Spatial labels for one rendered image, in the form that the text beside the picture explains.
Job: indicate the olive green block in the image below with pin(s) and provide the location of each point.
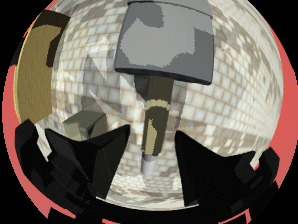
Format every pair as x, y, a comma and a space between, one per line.
85, 125

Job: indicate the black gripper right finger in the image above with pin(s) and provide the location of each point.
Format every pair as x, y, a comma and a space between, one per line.
202, 169

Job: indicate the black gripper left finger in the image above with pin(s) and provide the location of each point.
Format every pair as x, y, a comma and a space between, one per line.
97, 159

